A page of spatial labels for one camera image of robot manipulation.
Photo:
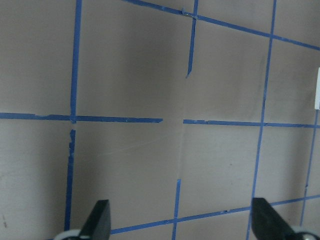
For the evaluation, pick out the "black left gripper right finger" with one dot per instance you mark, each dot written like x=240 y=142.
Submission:
x=266 y=223

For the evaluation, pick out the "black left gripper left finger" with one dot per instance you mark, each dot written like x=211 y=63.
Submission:
x=98 y=224

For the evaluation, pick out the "white wire cup rack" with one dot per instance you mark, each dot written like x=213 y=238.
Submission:
x=317 y=92

